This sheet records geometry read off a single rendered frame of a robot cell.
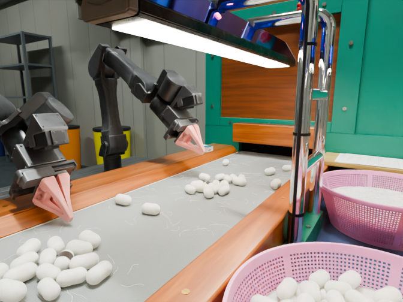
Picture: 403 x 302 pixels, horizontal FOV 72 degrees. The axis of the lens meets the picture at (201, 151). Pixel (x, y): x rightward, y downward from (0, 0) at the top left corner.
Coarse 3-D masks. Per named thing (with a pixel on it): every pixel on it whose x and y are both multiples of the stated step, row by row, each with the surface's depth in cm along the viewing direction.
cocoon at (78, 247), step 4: (72, 240) 38; (76, 240) 38; (80, 240) 38; (68, 244) 38; (72, 244) 37; (76, 244) 37; (80, 244) 37; (84, 244) 37; (88, 244) 37; (68, 248) 37; (72, 248) 37; (76, 248) 37; (80, 248) 37; (84, 248) 37; (88, 248) 37; (92, 248) 38; (76, 252) 37; (80, 252) 37; (84, 252) 37; (88, 252) 37
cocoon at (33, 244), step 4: (28, 240) 38; (32, 240) 38; (36, 240) 39; (24, 244) 37; (28, 244) 37; (32, 244) 38; (36, 244) 38; (40, 244) 39; (20, 248) 36; (24, 248) 36; (28, 248) 37; (32, 248) 37; (36, 248) 38; (16, 252) 37; (20, 252) 36; (24, 252) 36
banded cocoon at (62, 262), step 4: (72, 252) 36; (60, 256) 35; (64, 256) 35; (56, 260) 34; (60, 260) 34; (64, 260) 34; (68, 260) 35; (56, 264) 34; (60, 264) 34; (64, 264) 34; (68, 264) 35; (60, 268) 34; (64, 268) 34
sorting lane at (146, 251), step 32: (256, 160) 96; (288, 160) 96; (128, 192) 63; (160, 192) 64; (256, 192) 64; (64, 224) 48; (96, 224) 48; (128, 224) 48; (160, 224) 48; (192, 224) 48; (224, 224) 48; (0, 256) 38; (128, 256) 38; (160, 256) 38; (192, 256) 38; (32, 288) 32; (64, 288) 32; (96, 288) 32; (128, 288) 32
